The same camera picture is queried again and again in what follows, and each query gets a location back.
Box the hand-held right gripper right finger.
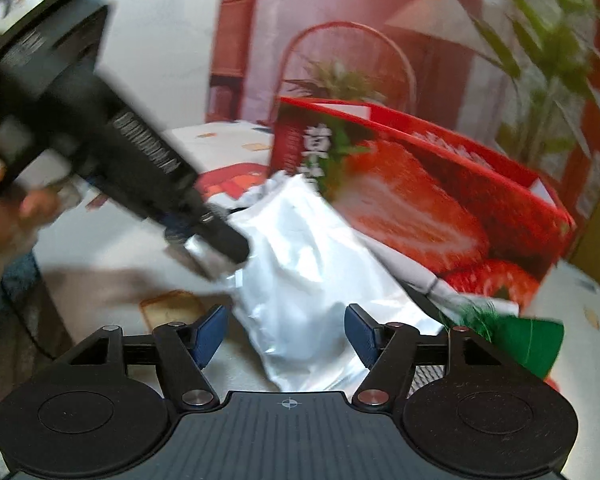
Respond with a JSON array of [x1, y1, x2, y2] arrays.
[[344, 302, 518, 408]]

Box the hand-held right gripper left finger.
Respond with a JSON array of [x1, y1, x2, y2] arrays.
[[55, 304, 229, 408]]

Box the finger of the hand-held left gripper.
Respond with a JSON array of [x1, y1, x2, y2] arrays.
[[187, 202, 252, 266]]

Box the silver white plastic bag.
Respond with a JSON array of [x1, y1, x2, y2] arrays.
[[185, 172, 446, 393]]

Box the red strawberry print box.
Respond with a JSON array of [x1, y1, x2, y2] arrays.
[[270, 97, 578, 318]]

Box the green knitted soft toy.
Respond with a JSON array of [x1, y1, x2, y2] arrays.
[[440, 305, 566, 381]]

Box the person's left hand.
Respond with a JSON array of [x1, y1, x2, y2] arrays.
[[0, 145, 63, 293]]

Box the red bear print mat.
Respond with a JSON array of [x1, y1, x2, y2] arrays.
[[200, 162, 276, 211]]

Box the printed white tablecloth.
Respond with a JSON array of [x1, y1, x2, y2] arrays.
[[35, 120, 600, 461]]

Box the printed room scene backdrop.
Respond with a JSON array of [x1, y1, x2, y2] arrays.
[[205, 0, 600, 261]]

